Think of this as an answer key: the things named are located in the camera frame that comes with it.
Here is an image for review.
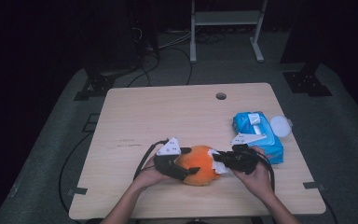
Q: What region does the black stand base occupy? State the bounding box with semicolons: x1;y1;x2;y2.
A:
74;66;139;102

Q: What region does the grey tape strip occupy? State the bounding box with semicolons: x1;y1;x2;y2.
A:
66;187;89;196
302;181;326;191

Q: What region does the black floor cable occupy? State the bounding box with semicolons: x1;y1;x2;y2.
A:
58;132;91;215

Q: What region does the person's right hand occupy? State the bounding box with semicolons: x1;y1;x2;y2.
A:
231;146;276;203

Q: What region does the person's left hand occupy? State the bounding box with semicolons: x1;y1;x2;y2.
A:
131;154;172;191

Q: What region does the blue wet wipes pack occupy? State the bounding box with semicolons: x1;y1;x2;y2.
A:
232;111;294;165

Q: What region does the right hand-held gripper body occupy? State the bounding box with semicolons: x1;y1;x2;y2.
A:
227;133;268;175

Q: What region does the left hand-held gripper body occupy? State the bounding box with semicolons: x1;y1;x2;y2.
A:
153;136;189;182

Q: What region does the orange plush toy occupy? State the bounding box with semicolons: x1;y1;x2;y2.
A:
173;145;222;187

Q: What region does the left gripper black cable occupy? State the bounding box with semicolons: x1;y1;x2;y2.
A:
132;138;171;182

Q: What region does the black floor plate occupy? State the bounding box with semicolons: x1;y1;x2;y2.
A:
282;63;334;98

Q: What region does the white wet wipe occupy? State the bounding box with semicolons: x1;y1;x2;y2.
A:
247;113;262;126
208;147;230;175

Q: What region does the black cable bundle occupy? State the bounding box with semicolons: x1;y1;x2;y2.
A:
126;26;194;89

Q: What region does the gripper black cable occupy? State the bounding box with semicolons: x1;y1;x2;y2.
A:
255;153;276;192
132;138;171;182

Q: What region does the white metal stand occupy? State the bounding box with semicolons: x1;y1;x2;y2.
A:
189;0;269;64

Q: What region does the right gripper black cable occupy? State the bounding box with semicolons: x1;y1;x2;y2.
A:
255;153;276;192

